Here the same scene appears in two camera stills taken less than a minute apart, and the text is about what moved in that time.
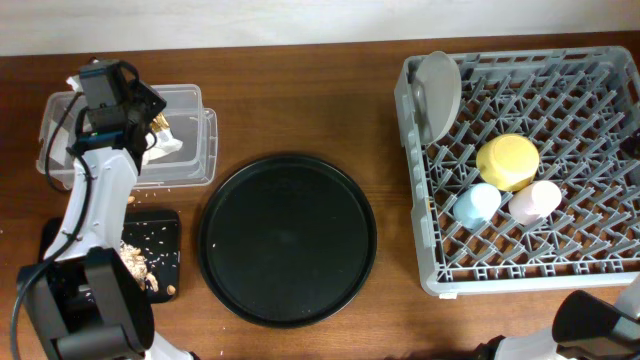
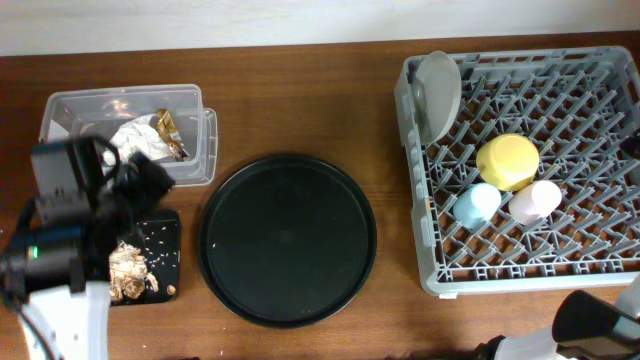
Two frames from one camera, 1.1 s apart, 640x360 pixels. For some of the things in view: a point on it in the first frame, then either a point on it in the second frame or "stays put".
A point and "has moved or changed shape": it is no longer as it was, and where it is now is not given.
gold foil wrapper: (159, 122) has moved or changed shape
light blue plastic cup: (476, 204) stays put
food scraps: (136, 262) has moved or changed shape
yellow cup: (508, 160) stays put
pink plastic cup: (534, 201) stays put
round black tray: (287, 240) stays put
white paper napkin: (165, 143) → (139, 136)
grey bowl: (438, 93) stays put
